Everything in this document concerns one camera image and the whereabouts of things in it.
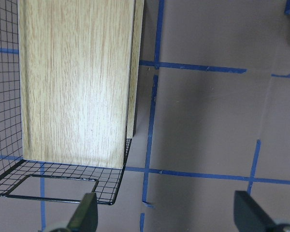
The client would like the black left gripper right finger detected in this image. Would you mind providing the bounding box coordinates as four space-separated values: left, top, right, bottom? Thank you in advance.
233 190 277 232

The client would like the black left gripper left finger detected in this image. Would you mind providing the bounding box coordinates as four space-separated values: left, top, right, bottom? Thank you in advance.
67 192 98 232

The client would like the wooden board box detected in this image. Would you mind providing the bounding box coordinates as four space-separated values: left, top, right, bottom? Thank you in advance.
18 0 144 169

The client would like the black wire basket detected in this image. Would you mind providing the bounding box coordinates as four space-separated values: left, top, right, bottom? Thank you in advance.
0 0 131 205

